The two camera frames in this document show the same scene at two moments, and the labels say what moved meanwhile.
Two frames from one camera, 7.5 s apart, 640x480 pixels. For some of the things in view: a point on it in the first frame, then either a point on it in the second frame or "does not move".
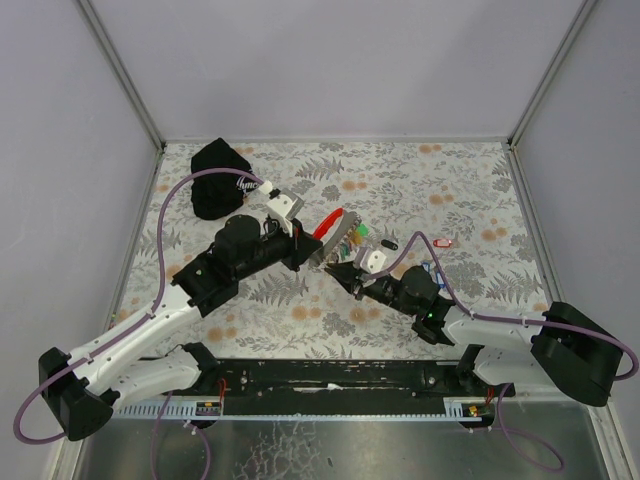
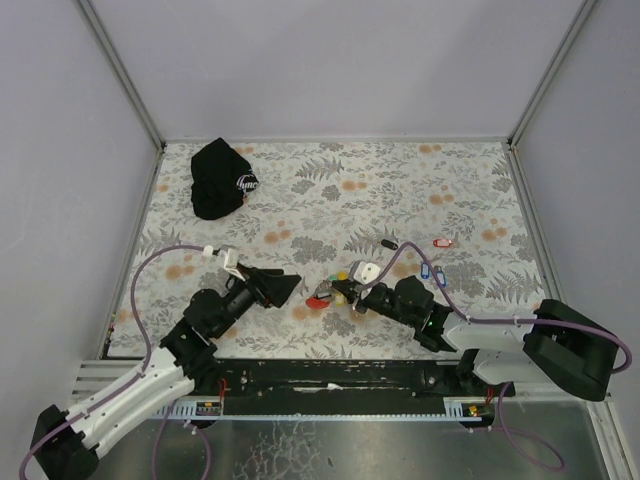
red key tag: [442, 243] does not move
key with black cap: [389, 244] does not move
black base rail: [341, 386] does not move
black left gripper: [298, 248] to [258, 288]
